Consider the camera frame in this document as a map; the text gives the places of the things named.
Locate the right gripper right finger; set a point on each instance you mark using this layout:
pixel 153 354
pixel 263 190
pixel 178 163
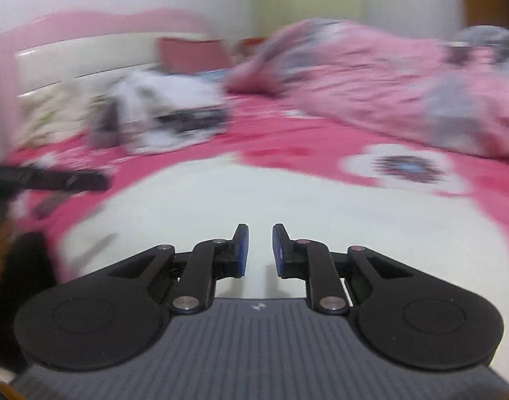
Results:
pixel 312 262

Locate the cream fleece sweater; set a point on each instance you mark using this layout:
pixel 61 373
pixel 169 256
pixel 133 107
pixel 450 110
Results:
pixel 450 238

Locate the black trouser leg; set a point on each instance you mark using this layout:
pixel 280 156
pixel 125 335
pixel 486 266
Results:
pixel 29 272

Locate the pile of white clothes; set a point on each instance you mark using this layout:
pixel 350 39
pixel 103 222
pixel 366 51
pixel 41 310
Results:
pixel 149 112

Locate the pink grey floral duvet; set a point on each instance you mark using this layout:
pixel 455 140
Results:
pixel 448 95

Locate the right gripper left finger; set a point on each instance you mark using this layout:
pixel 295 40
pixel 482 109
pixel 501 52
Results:
pixel 197 272

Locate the dark red cushion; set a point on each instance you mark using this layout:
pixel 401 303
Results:
pixel 189 57

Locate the pink white bed headboard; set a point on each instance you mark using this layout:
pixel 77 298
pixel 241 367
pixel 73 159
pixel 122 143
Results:
pixel 82 45

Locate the pink floral bed blanket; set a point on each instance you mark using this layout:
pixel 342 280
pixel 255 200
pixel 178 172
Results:
pixel 266 135

